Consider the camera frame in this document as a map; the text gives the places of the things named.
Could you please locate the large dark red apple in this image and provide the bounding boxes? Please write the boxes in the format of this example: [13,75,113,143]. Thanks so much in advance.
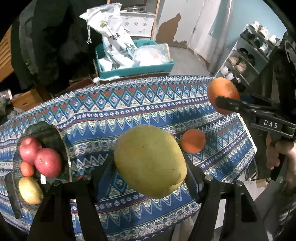
[34,148,62,178]

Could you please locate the yellow-green mango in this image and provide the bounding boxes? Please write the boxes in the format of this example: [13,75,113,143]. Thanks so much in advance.
[114,125,187,199]
[18,177,44,205]

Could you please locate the small orange tangerine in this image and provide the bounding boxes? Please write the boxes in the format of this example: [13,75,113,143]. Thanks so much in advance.
[20,161,35,177]

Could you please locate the small red apple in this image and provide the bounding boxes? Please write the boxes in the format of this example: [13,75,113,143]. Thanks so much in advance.
[20,137,42,165]

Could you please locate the person's right hand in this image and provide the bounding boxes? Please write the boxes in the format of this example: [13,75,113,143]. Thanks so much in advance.
[266,133,296,189]

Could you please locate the shoe rack with shoes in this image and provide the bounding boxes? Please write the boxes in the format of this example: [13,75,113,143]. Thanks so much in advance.
[214,21,282,98]

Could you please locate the dark glass plate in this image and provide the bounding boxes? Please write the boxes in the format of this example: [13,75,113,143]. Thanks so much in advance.
[13,121,72,216]

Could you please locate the blue patterned tablecloth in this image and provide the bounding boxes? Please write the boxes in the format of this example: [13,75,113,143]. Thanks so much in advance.
[1,75,257,240]

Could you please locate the teal plastic bin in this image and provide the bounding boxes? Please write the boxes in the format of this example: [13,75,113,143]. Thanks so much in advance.
[95,39,174,79]

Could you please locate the clear plastic bag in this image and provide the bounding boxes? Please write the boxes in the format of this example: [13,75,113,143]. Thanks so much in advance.
[133,43,172,67]

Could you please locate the white storage basket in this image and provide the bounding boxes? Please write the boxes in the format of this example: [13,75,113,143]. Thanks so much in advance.
[120,11,156,38]

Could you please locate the steel pot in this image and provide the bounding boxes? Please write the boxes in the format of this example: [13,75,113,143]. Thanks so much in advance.
[122,5,147,13]

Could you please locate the wooden louvered wardrobe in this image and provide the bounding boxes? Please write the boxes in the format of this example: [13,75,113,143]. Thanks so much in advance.
[0,26,14,82]

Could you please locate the white rice bag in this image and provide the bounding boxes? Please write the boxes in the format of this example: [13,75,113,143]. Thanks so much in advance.
[80,3,137,68]

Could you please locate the black hanging coat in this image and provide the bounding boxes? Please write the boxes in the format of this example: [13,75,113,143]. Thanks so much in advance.
[11,1,106,93]

